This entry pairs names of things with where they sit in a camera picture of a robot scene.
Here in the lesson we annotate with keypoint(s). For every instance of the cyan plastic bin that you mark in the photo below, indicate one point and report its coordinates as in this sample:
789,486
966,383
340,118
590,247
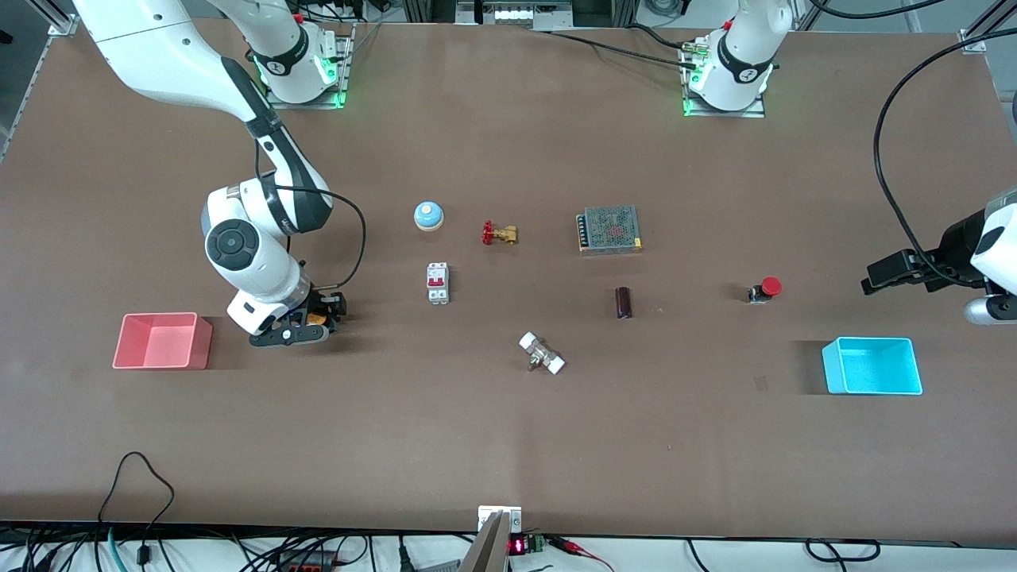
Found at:
874,373

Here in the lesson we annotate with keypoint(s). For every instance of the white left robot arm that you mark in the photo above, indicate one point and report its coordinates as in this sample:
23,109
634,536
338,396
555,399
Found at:
743,48

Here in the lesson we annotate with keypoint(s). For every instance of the red clip lead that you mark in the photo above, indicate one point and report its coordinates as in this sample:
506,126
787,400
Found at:
576,548

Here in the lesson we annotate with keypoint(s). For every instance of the metal mesh power supply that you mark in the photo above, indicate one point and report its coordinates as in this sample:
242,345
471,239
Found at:
610,230

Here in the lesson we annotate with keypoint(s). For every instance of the blue round bell button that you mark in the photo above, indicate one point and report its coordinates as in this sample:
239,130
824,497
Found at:
428,216

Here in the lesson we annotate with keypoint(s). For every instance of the dark brown capacitor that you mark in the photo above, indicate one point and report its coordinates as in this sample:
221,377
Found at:
624,303

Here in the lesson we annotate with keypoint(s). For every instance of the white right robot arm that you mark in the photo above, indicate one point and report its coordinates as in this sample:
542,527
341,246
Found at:
159,56

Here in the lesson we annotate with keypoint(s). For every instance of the grey camera mount bar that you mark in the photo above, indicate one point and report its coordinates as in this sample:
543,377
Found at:
489,548

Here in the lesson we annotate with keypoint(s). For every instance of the white-capped metal fitting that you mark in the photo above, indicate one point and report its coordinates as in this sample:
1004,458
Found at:
540,354

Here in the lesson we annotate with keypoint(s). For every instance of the pink plastic bin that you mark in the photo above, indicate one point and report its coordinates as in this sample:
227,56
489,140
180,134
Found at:
159,342

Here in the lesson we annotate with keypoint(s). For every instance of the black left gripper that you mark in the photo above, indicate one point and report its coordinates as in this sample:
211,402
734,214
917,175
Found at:
956,248

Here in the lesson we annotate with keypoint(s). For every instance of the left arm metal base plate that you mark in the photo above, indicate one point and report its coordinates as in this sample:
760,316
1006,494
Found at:
755,111

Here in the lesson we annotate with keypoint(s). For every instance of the red LED display module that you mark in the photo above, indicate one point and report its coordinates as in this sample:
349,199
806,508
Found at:
517,546

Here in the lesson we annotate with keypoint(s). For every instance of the red push button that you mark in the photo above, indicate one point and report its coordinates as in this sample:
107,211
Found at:
771,286

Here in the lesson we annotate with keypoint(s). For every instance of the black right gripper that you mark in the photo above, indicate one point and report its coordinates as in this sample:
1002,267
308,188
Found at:
326,304

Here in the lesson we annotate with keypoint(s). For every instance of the silver corner bracket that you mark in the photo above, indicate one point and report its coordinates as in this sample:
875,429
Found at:
59,25
973,41

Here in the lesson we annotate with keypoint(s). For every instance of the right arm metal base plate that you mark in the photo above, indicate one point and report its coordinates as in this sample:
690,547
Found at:
346,75

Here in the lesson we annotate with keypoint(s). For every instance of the white circuit breaker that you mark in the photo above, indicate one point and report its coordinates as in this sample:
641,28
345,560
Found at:
438,282

